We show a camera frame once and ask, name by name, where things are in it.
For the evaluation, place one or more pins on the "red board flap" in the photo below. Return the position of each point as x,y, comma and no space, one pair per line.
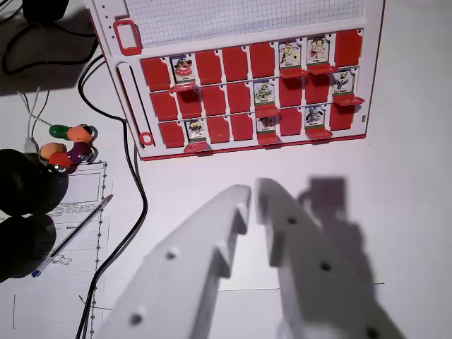
198,147

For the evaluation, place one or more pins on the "printed paper sheet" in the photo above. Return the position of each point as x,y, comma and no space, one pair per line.
46,307

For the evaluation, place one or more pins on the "red and white game board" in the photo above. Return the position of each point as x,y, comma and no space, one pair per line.
247,21

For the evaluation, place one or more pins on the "black box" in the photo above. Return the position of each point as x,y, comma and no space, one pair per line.
44,10

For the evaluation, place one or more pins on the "colourful twisted toy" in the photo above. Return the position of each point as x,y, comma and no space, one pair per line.
76,150

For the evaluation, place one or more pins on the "black rounded object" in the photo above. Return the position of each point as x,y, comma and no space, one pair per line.
24,183

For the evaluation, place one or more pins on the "clear ballpoint pen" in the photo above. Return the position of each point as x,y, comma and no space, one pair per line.
72,237

